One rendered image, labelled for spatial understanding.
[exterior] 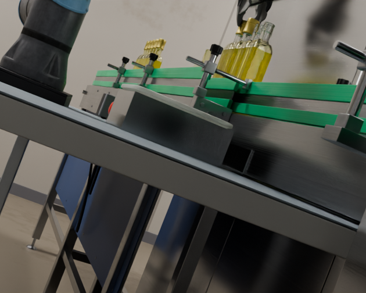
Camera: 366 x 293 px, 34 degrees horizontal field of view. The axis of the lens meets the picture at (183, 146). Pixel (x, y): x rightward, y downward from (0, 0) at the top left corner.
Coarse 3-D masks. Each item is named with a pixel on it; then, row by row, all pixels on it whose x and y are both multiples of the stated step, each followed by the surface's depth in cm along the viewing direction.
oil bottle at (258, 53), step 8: (256, 40) 153; (264, 40) 154; (248, 48) 155; (256, 48) 152; (264, 48) 152; (248, 56) 153; (256, 56) 152; (264, 56) 153; (248, 64) 152; (256, 64) 152; (264, 64) 153; (240, 72) 154; (248, 72) 152; (256, 72) 153; (264, 72) 153; (256, 80) 153
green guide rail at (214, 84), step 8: (208, 80) 164; (216, 80) 158; (224, 80) 152; (208, 88) 162; (216, 88) 155; (224, 88) 150; (232, 88) 145; (208, 96) 160; (216, 96) 154; (224, 96) 149; (232, 96) 145; (224, 104) 146
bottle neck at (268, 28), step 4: (264, 24) 154; (268, 24) 154; (272, 24) 154; (264, 28) 154; (268, 28) 154; (272, 28) 154; (264, 32) 154; (268, 32) 154; (260, 36) 154; (264, 36) 154; (268, 36) 154; (268, 40) 154
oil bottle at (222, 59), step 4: (228, 44) 171; (232, 44) 169; (224, 48) 172; (228, 48) 169; (224, 52) 171; (224, 56) 170; (220, 60) 172; (224, 60) 169; (220, 64) 170; (220, 68) 169; (216, 76) 170
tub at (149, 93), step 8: (128, 88) 124; (136, 88) 115; (144, 88) 114; (152, 96) 116; (160, 96) 115; (168, 104) 117; (176, 104) 116; (184, 104) 117; (192, 112) 117; (200, 112) 118; (208, 120) 119; (216, 120) 119
